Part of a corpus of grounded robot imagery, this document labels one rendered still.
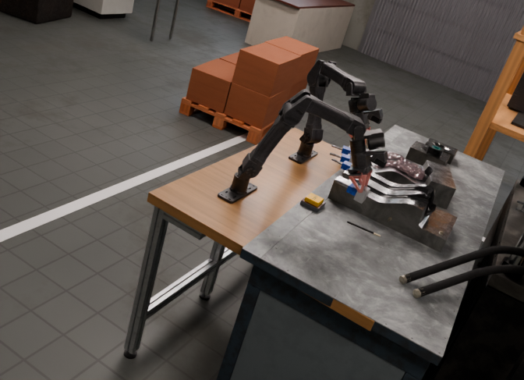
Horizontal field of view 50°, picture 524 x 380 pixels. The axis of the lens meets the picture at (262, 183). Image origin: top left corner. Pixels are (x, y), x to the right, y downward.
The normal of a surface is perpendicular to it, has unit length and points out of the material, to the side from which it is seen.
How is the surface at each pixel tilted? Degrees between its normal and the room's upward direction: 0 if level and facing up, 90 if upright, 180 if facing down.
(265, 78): 90
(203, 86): 90
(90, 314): 0
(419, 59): 90
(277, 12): 90
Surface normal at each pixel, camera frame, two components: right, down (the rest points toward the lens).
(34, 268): 0.26, -0.86
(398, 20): -0.49, 0.27
